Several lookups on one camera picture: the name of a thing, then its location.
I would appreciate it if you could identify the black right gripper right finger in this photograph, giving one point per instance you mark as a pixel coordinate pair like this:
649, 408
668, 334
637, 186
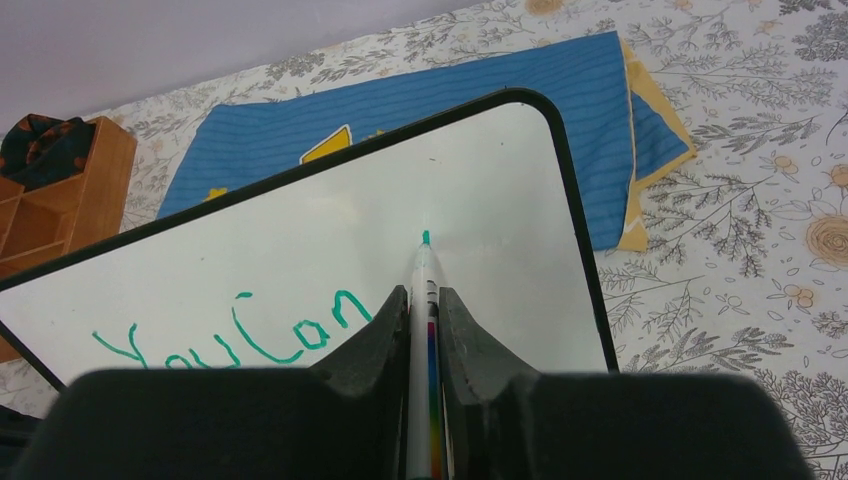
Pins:
507, 420

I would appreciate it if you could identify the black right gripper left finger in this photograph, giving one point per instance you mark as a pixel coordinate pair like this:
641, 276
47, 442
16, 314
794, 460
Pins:
342, 418

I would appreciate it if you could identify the green capped whiteboard marker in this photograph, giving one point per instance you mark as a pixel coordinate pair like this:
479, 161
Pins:
424, 448

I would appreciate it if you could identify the white board with black frame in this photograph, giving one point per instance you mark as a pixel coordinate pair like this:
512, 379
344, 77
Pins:
283, 271

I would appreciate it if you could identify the floral patterned tablecloth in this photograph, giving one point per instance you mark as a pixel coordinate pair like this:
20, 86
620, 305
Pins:
745, 270

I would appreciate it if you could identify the blue cartoon print cloth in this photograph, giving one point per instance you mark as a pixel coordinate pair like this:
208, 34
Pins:
622, 132

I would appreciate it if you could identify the wooden compartment tray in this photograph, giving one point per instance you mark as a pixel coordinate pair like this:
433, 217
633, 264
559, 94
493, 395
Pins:
41, 225

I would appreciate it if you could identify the dark rolled sock with orange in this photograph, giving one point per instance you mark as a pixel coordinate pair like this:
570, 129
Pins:
39, 150

